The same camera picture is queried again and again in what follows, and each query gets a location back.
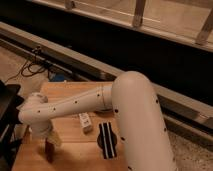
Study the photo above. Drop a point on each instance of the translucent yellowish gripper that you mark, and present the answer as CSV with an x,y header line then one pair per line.
x,y
54,138

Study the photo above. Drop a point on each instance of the red chili pepper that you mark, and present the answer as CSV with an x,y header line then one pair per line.
x,y
49,151

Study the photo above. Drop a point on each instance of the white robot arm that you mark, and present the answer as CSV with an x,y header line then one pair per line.
x,y
137,111

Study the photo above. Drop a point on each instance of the white tube bottle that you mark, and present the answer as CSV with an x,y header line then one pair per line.
x,y
85,122

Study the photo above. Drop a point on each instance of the wooden cutting board table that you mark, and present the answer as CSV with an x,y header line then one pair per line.
x,y
78,152

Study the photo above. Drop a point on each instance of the black chair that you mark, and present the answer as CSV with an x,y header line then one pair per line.
x,y
9,102

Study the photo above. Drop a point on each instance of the black round dish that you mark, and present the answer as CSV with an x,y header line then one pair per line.
x,y
99,141

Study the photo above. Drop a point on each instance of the black white striped cloth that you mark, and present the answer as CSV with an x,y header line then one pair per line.
x,y
109,150

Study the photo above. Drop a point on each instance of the blue object on floor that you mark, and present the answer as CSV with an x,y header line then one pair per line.
x,y
57,78

